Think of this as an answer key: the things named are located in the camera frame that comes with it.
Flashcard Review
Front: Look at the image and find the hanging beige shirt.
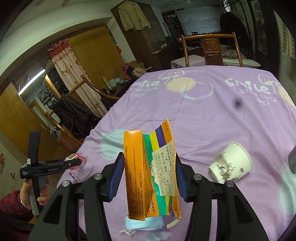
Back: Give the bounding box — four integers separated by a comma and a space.
118, 1, 151, 31

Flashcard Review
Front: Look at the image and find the purple bed sheet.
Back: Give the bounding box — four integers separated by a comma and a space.
61, 66, 295, 240

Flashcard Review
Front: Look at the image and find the person's left hand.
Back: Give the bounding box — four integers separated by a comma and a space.
19, 178, 52, 211

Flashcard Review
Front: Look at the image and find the pink candy wrapper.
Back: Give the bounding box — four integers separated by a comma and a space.
65, 153, 88, 174

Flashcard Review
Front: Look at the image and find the far wooden chair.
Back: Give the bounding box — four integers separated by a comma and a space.
181, 32, 243, 67

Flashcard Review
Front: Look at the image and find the white printed paper cup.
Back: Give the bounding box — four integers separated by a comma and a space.
209, 142, 253, 183

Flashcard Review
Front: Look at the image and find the orange medicine box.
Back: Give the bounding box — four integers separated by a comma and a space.
123, 120, 182, 221

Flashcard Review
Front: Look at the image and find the maroon left sleeve forearm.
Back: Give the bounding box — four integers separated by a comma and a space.
0, 190, 33, 222

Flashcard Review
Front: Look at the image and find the wooden armchair with grey cushion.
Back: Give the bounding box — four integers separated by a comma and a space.
45, 76, 119, 146

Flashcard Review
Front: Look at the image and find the red patterned curtain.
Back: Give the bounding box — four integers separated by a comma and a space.
48, 39, 107, 118

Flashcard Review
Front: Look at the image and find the wooden door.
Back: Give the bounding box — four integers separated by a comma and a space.
1, 83, 70, 161

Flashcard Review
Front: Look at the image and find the dark jacket on chair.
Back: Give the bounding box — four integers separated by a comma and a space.
52, 94, 101, 140

